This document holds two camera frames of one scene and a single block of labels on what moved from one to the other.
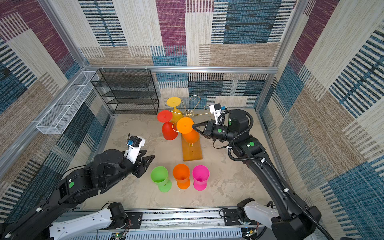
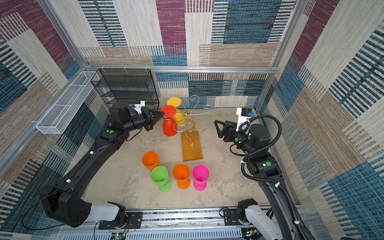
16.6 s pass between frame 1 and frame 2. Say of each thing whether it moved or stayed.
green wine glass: stayed
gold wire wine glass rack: stayed
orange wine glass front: moved
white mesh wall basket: stayed
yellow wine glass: stayed
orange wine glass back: stayed
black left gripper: moved
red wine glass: moved
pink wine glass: stayed
